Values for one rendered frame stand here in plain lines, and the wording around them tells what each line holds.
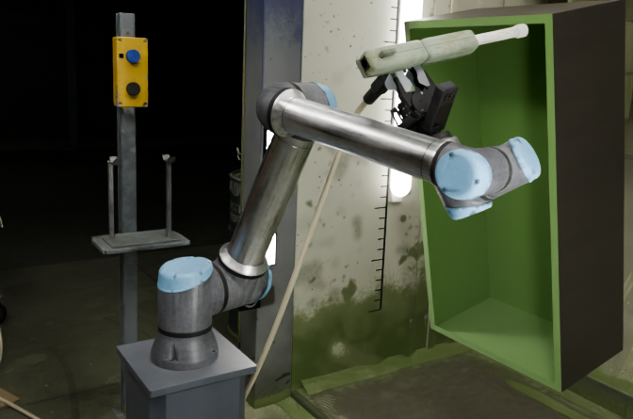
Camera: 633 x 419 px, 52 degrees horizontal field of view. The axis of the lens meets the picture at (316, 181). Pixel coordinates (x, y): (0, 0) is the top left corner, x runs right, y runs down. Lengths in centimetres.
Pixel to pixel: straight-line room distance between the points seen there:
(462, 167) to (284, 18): 159
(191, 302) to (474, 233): 133
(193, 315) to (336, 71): 135
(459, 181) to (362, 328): 202
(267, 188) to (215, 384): 55
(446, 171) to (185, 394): 98
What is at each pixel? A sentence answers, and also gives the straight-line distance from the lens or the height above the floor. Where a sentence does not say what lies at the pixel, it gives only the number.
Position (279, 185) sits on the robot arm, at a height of 115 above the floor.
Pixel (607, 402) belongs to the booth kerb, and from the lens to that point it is 321.
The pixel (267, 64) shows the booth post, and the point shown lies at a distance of 261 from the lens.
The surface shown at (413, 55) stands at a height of 150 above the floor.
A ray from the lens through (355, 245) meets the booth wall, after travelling 297.
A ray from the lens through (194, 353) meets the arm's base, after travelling 186.
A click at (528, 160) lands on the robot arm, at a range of 131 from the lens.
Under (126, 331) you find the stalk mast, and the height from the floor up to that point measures 37.
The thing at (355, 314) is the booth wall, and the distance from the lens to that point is 309.
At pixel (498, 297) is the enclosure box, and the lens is 286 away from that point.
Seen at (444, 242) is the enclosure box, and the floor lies 81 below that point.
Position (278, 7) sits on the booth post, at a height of 169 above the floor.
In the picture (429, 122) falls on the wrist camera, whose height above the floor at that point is 136.
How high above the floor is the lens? 146
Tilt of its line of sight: 10 degrees down
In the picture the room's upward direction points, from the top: 2 degrees clockwise
